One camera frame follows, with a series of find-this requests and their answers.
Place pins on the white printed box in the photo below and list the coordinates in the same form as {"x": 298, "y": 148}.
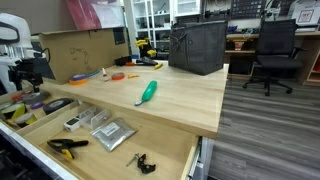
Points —
{"x": 305, "y": 15}

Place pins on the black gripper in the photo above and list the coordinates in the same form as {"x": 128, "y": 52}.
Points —
{"x": 26, "y": 70}

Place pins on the white front wooden drawer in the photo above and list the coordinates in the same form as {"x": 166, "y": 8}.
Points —
{"x": 100, "y": 163}

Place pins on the red white container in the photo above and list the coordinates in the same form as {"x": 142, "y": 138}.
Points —
{"x": 239, "y": 45}

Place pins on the large yellow black hazard tape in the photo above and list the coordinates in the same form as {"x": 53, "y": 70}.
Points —
{"x": 20, "y": 111}

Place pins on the clear plastic box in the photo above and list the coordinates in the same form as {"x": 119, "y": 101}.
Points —
{"x": 98, "y": 120}

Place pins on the purple tape roll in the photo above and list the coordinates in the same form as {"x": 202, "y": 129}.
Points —
{"x": 33, "y": 106}

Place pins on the black block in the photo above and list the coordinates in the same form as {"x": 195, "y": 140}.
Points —
{"x": 122, "y": 61}

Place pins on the grey duct tape roll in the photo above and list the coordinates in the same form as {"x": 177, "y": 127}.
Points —
{"x": 33, "y": 98}

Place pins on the white shelving unit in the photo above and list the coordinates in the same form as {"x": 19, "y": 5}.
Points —
{"x": 127, "y": 26}

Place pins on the metal drawer slide rail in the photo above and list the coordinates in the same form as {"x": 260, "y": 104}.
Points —
{"x": 195, "y": 160}

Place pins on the black office chair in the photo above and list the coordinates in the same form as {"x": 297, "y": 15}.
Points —
{"x": 276, "y": 36}

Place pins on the yellow black spring clamp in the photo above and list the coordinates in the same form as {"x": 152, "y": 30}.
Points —
{"x": 65, "y": 144}

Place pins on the red poster board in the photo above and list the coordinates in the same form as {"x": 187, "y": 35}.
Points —
{"x": 83, "y": 13}

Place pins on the black masking tape roll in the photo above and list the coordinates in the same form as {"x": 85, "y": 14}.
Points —
{"x": 50, "y": 108}

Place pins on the black metal clamp with bolt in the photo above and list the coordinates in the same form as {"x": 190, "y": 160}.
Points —
{"x": 145, "y": 165}

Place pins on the black yellow hand tool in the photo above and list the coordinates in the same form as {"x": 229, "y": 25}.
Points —
{"x": 145, "y": 61}

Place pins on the wooden workbench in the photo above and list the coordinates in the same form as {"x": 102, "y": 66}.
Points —
{"x": 310, "y": 43}

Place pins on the white handheld meter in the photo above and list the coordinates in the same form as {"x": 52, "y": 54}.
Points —
{"x": 71, "y": 124}

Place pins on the black pegboard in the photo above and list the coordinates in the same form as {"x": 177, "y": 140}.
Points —
{"x": 246, "y": 8}

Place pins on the black fabric bag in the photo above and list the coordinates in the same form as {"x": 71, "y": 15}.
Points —
{"x": 200, "y": 50}

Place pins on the white wall cabinet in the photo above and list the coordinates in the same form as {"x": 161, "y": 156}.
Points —
{"x": 186, "y": 6}

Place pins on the silver foil bag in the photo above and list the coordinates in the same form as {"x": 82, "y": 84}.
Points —
{"x": 113, "y": 133}

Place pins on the cardboard box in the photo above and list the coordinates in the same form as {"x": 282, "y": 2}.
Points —
{"x": 83, "y": 53}

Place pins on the blue tape roll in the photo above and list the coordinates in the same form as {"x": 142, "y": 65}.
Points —
{"x": 79, "y": 76}

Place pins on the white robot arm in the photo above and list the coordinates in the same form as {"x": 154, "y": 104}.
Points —
{"x": 16, "y": 36}

